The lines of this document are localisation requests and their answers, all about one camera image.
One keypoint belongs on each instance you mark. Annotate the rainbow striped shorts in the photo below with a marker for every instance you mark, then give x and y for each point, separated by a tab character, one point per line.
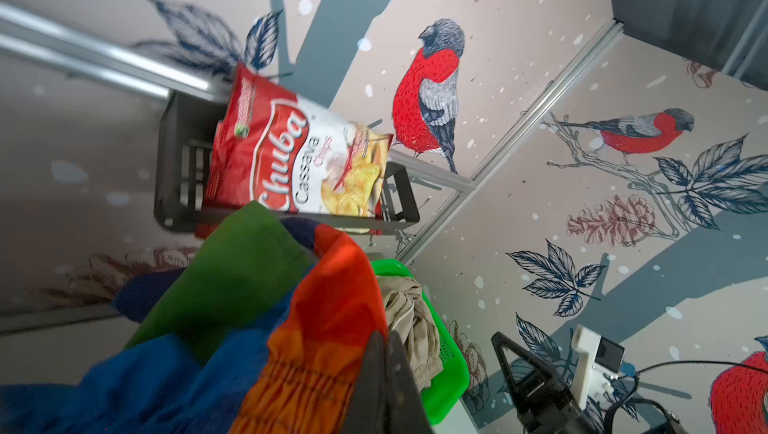
264	332

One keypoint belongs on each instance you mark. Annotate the red Chuba chips bag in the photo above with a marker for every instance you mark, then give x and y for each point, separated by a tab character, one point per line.
290	155

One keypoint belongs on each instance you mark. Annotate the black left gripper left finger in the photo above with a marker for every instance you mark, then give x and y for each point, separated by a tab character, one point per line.
385	399

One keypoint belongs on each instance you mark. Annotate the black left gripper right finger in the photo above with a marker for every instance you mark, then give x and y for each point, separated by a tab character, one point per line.
543	401

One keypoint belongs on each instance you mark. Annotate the beige shorts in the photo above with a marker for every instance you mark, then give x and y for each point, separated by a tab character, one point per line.
410	317

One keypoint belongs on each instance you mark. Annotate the green plastic basket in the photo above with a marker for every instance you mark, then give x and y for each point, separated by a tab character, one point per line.
452	382

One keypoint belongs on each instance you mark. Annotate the black wall basket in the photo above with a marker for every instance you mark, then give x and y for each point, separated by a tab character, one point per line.
185	142

